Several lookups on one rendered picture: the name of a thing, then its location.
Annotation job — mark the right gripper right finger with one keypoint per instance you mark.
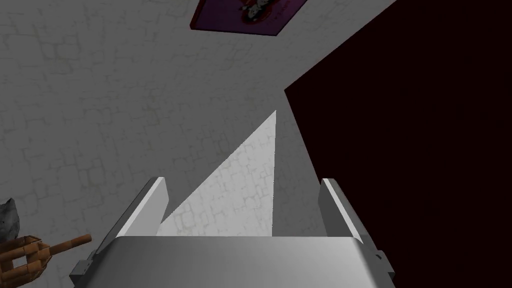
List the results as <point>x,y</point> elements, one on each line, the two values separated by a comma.
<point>338,212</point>

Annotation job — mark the purple wall picture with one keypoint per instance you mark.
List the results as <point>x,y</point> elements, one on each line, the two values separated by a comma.
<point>248,16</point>

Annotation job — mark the dark maroon door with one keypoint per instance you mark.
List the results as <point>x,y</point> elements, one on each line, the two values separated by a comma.
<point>420,140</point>

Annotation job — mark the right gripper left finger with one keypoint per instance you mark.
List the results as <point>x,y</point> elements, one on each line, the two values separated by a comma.
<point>148,212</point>

